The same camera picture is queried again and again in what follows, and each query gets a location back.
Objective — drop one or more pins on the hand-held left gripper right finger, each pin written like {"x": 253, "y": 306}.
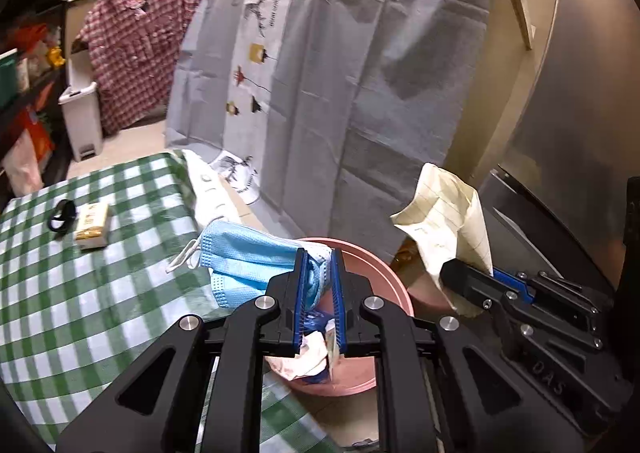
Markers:
{"x": 339, "y": 303}

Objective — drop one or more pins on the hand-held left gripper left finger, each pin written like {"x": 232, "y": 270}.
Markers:
{"x": 301, "y": 303}

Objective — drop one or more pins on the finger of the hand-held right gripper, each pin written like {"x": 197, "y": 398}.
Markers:
{"x": 470, "y": 283}
{"x": 515, "y": 281}

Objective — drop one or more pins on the pink plastic bin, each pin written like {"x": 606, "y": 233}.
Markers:
{"x": 385, "y": 283}

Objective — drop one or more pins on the white tissue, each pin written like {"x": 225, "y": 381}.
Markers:
{"x": 305, "y": 355}

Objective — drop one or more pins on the cream lined paper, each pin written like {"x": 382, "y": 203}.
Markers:
{"x": 445, "y": 213}

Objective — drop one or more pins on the blue face mask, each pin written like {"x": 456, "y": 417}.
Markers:
{"x": 240, "y": 253}

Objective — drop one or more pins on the pink plastic bucket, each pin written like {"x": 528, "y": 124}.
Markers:
{"x": 425, "y": 293}

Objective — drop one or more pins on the white printed plastic bag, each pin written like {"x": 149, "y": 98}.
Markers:
{"x": 210, "y": 198}

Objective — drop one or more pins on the green checked tablecloth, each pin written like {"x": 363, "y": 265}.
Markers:
{"x": 100, "y": 293}

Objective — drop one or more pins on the silver refrigerator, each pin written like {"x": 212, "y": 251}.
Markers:
{"x": 575, "y": 83}

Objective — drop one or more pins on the grey printed cloth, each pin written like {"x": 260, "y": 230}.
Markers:
{"x": 350, "y": 83}

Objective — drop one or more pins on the small cardboard box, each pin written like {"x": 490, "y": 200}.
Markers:
{"x": 92, "y": 225}

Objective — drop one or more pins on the small black object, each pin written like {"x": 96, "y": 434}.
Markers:
{"x": 62, "y": 220}

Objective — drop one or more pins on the white pedal bin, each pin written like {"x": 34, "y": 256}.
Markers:
{"x": 82, "y": 118}

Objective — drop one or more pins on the red checked shirt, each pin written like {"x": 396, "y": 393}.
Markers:
{"x": 135, "y": 58}

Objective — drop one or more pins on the pale pink plastic bag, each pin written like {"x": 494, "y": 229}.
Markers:
{"x": 22, "y": 168}

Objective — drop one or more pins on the orange bag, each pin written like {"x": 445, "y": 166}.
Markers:
{"x": 37, "y": 133}

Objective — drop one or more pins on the small yellow item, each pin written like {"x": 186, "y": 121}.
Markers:
{"x": 55, "y": 56}

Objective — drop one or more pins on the black metal shelf rack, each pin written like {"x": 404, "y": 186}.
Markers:
{"x": 65, "y": 33}

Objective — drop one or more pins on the green storage container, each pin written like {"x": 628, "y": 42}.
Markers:
{"x": 7, "y": 78}

